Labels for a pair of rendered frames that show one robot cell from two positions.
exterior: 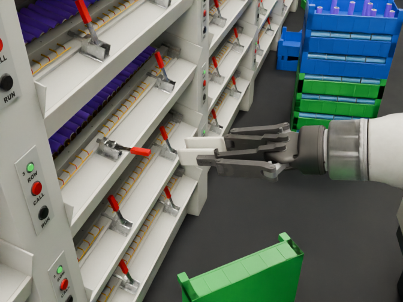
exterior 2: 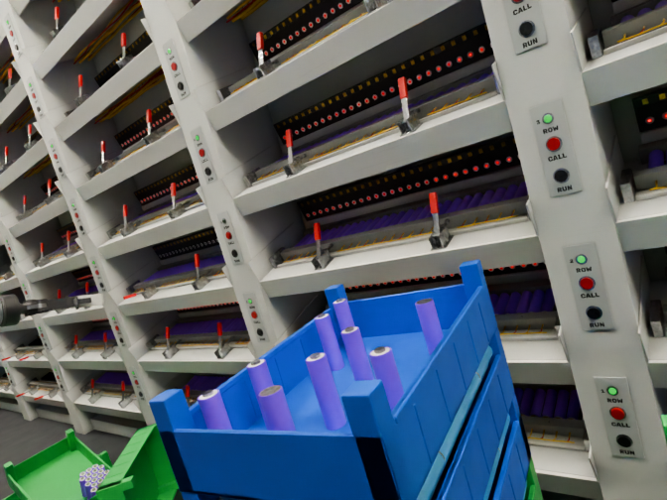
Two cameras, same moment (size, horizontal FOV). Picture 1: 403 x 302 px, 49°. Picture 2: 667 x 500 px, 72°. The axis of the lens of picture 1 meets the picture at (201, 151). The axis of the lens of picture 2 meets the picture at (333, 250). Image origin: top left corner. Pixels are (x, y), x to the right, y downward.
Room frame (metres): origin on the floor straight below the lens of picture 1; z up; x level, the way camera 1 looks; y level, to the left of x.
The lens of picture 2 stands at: (1.69, -0.91, 0.67)
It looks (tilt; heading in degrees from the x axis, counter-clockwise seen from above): 6 degrees down; 112
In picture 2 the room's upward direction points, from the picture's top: 17 degrees counter-clockwise
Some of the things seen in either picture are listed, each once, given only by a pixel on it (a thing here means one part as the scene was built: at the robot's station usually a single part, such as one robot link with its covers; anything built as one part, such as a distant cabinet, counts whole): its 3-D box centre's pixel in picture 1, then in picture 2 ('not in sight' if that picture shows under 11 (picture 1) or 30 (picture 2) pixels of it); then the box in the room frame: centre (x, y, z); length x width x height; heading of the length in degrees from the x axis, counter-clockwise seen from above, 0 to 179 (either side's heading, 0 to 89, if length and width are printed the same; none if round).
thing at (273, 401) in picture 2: (387, 13); (283, 431); (1.50, -0.63, 0.52); 0.02 x 0.02 x 0.06
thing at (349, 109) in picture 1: (334, 92); not in sight; (1.53, -0.52, 0.20); 0.30 x 0.20 x 0.08; 80
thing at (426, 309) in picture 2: (333, 5); (432, 331); (1.60, -0.47, 0.52); 0.02 x 0.02 x 0.06
